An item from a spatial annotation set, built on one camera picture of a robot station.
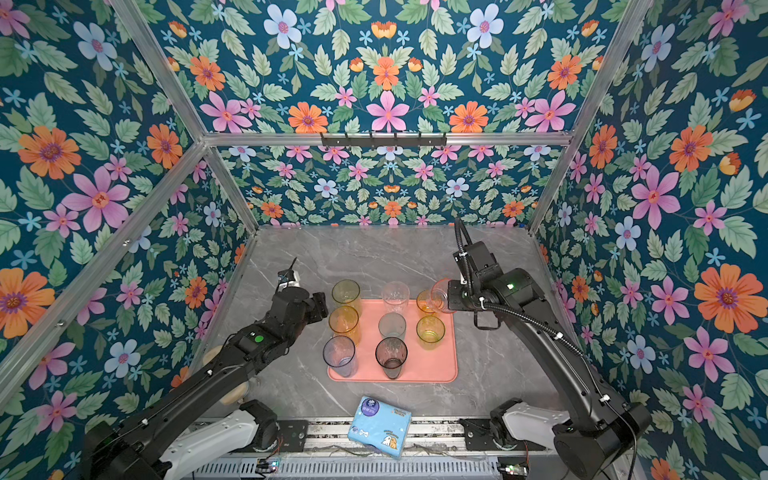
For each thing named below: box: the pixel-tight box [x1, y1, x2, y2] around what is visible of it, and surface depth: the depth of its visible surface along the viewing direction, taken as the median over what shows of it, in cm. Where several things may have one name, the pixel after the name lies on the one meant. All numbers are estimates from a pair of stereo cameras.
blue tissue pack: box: [347, 396, 412, 459], surface depth 72 cm
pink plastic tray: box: [328, 299, 458, 383], surface depth 85 cm
